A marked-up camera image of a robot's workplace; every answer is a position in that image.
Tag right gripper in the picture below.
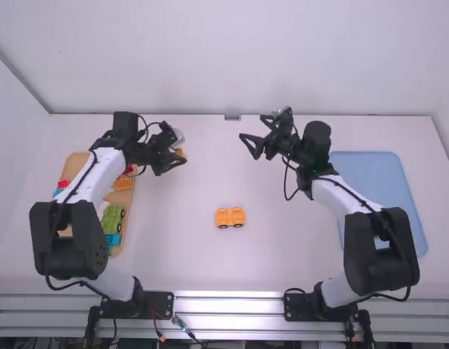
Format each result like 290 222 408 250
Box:
238 112 302 161

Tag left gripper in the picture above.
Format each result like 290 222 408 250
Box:
147 124 188 177

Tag yellow toy car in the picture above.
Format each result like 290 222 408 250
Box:
214 205 248 230

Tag orange toy brick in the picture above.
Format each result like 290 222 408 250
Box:
113 175 134 192

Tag green wheeled toy brick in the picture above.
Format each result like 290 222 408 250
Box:
101 204 127 234

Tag tan tray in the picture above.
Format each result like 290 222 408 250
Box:
52 151 135 260

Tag blue mat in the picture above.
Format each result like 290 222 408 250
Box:
328 151 429 257

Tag silver rails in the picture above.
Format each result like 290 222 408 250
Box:
0 290 449 343

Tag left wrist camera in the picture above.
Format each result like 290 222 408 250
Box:
171 127 186 150

